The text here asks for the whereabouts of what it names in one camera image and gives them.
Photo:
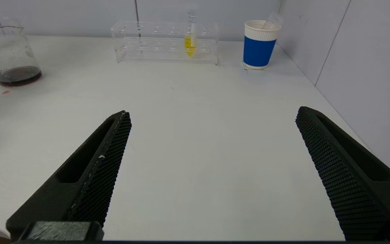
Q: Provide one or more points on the clear glass beaker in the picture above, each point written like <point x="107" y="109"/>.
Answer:
<point x="19" y="76"/>

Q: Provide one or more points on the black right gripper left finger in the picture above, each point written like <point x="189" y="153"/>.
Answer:
<point x="93" y="176"/>

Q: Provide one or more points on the red pigment test tube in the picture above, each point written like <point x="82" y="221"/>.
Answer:
<point x="273" y="21"/>

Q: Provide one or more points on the blue and white paper cup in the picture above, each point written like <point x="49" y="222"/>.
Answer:
<point x="258" y="51"/>

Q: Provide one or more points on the yellow pigment test tube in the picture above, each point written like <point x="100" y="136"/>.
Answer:
<point x="190" y="45"/>

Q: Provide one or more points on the clear acrylic test tube rack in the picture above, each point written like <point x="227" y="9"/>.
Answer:
<point x="154" y="47"/>

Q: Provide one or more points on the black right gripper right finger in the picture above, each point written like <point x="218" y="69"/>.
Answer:
<point x="350" y="183"/>

